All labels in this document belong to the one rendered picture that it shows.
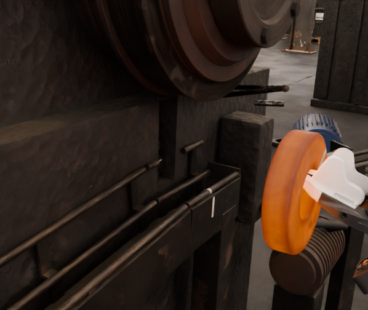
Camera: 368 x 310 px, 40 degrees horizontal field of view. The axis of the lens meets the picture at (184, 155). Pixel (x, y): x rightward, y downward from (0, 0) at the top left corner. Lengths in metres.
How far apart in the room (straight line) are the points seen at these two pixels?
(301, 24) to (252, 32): 9.02
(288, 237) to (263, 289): 1.37
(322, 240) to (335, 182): 0.61
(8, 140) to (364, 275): 0.45
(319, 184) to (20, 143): 0.37
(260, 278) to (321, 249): 0.86
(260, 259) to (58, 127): 1.55
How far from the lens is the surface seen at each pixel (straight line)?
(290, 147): 0.59
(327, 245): 1.21
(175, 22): 0.68
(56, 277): 0.72
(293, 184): 0.57
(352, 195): 0.60
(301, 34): 9.76
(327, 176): 0.60
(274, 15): 0.84
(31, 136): 0.67
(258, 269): 2.08
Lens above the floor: 1.06
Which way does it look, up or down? 19 degrees down
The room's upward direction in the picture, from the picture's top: 3 degrees clockwise
